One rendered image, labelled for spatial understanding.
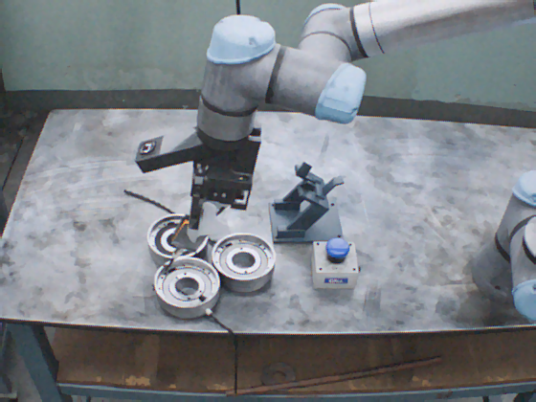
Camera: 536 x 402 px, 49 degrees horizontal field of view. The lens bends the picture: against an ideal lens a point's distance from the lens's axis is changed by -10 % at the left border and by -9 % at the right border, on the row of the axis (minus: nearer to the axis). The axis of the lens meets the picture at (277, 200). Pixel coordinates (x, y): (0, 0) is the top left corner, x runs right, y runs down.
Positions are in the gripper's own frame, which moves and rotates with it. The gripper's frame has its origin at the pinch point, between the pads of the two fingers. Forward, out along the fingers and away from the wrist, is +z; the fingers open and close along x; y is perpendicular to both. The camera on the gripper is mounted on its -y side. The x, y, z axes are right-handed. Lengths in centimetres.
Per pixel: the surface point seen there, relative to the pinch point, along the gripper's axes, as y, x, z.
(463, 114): 119, 165, 75
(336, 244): 23.8, 3.1, 2.5
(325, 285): 23.5, -0.6, 8.9
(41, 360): -25.2, -8.6, 33.6
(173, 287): -1.4, -3.8, 10.5
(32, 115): -78, 156, 107
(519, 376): 72, -5, 28
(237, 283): 8.8, -2.3, 9.1
